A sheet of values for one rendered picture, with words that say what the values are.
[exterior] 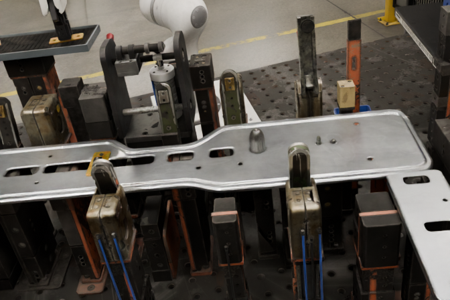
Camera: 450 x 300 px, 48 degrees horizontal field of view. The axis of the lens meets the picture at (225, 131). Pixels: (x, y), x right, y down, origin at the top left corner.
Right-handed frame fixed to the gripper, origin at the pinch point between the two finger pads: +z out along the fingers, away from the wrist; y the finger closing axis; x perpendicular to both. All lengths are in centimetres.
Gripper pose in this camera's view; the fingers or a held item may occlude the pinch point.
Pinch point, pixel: (63, 29)
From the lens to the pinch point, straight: 136.8
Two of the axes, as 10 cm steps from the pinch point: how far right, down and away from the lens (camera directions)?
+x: 9.8, -1.8, 0.6
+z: 1.2, 8.4, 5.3
